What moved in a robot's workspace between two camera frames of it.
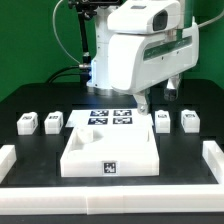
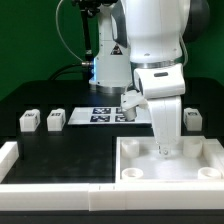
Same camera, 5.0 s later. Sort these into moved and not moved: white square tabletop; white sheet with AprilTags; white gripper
Moved: white square tabletop; white gripper
Not moved: white sheet with AprilTags
